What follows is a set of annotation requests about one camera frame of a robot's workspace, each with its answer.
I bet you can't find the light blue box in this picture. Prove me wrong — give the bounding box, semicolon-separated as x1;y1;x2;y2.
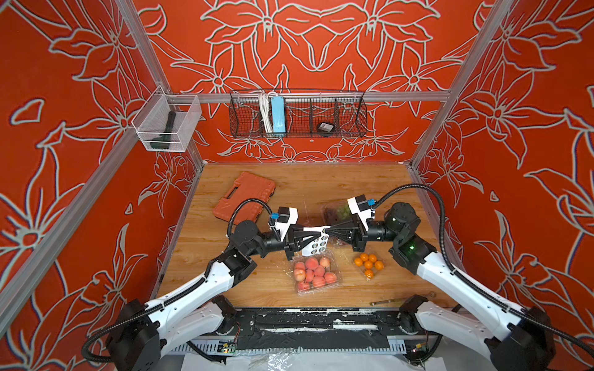
270;96;286;136

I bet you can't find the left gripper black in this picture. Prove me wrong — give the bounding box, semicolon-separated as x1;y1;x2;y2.
246;225;320;264

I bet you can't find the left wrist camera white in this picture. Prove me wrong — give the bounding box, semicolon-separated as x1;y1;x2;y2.
269;207;299;241

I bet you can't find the white coiled cable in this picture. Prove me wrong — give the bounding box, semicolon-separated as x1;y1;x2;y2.
257;92;273;135

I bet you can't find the clear acrylic wall bin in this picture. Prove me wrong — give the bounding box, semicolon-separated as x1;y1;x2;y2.
132;87;202;153

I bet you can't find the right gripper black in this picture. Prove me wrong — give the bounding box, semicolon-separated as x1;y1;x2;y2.
329;212;405;254

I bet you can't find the grape clamshell box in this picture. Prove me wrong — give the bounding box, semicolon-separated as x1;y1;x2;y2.
322;200;351;225

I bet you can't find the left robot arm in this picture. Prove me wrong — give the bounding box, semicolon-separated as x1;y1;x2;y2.
81;207;326;370

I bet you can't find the orange plastic tool case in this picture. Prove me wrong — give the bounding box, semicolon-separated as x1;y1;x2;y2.
213;172;276;225

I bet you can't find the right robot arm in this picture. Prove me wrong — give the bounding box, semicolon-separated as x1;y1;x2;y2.
324;183;593;370

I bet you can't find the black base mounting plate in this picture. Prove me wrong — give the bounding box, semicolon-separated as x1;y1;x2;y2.
193;308;437;356

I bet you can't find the black wire wall basket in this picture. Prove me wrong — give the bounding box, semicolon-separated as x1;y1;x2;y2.
229;89;369;139

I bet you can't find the large peach clamshell box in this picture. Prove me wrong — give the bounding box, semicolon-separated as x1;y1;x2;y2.
289;250;342;295

